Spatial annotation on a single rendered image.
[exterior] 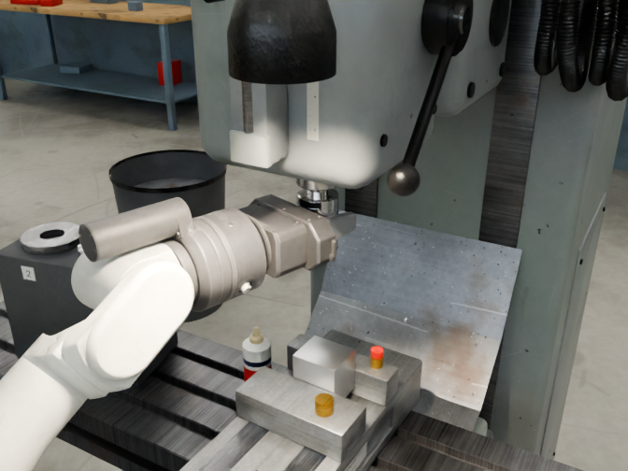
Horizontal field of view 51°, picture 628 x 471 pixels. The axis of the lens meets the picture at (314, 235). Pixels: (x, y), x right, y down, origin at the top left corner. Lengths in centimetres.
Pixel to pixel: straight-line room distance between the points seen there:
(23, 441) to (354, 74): 40
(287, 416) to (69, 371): 30
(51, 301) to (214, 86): 49
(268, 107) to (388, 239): 59
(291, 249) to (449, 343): 49
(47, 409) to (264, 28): 35
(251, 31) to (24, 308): 74
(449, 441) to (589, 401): 171
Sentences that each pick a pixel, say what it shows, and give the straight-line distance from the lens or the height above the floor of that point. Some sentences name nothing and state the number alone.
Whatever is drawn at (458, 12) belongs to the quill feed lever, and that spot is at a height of 146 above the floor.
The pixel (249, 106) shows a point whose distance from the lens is 59.
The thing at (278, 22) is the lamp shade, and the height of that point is 148.
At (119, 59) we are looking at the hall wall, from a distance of 694.
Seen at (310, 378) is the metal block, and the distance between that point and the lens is 83.
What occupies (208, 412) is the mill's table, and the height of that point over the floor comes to 92.
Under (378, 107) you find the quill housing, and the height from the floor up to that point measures 139.
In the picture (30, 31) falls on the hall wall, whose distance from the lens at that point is 782.
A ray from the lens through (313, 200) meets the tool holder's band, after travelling 71.
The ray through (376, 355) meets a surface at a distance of 85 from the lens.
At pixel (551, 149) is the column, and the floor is 124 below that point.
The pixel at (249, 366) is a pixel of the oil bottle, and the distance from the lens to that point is 96.
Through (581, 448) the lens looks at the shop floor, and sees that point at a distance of 241.
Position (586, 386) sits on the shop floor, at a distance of 268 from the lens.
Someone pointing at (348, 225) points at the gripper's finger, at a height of 123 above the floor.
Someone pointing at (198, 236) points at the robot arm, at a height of 128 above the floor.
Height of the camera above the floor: 154
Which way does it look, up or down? 25 degrees down
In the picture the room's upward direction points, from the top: straight up
